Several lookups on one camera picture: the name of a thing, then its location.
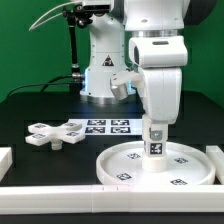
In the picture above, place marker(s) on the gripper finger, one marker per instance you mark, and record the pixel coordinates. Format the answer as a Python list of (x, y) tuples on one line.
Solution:
[(156, 132)]

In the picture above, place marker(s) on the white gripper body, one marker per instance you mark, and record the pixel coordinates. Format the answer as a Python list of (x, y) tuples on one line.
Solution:
[(161, 93)]

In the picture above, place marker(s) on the white round table top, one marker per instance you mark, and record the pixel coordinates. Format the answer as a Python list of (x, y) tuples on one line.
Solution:
[(127, 164)]

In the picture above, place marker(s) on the white cross-shaped table base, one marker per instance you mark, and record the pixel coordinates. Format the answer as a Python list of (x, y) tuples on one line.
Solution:
[(69, 132)]

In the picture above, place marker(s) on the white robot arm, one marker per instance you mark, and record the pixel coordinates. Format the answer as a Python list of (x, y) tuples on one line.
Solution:
[(111, 72)]

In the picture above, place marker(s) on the white right fence block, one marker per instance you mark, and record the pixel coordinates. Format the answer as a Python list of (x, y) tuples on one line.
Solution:
[(216, 155)]

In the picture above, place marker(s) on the white fence block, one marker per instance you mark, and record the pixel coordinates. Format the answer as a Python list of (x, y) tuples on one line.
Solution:
[(5, 160), (216, 155)]

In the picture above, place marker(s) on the white fiducial marker sheet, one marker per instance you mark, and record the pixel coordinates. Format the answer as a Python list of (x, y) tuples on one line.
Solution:
[(110, 126)]

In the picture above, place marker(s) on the white left fence block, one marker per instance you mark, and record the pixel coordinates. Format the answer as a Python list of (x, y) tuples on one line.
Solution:
[(5, 160)]

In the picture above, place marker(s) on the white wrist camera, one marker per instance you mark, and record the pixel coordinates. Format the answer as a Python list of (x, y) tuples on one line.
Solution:
[(149, 52)]

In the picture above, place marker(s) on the white front fence rail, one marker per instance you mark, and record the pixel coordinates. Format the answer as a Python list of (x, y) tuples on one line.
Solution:
[(111, 198)]

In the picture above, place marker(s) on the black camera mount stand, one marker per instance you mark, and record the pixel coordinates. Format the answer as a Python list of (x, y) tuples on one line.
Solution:
[(77, 17)]

